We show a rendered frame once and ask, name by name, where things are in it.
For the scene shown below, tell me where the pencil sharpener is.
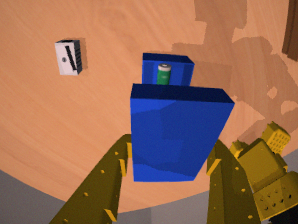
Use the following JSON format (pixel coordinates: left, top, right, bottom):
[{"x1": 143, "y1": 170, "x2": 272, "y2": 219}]
[{"x1": 55, "y1": 40, "x2": 83, "y2": 76}]

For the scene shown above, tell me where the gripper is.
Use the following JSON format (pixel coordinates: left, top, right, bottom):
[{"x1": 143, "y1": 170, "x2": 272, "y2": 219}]
[{"x1": 49, "y1": 134, "x2": 261, "y2": 224}]

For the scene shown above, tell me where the green aaa battery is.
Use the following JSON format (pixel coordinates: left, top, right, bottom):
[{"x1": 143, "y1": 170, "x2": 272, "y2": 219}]
[{"x1": 156, "y1": 63, "x2": 172, "y2": 85}]

